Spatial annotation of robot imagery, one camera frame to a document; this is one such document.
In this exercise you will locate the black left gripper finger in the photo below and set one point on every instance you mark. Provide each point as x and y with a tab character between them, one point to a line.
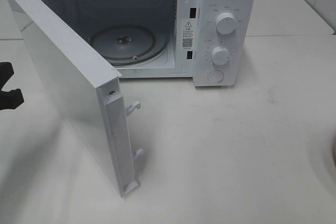
6	72
10	100

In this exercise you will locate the round white door-release button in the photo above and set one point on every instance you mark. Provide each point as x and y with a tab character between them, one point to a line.
215	76

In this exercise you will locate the white timer knob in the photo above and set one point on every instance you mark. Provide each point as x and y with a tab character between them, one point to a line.
220	56

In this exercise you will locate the white power knob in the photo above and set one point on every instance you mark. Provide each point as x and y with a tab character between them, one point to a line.
225	22

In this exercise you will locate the pink round plate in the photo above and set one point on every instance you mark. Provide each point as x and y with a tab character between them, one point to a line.
334	151

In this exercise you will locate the glass microwave turntable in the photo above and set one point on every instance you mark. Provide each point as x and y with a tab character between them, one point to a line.
123	45

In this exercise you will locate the white microwave oven body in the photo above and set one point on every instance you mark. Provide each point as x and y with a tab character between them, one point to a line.
189	23

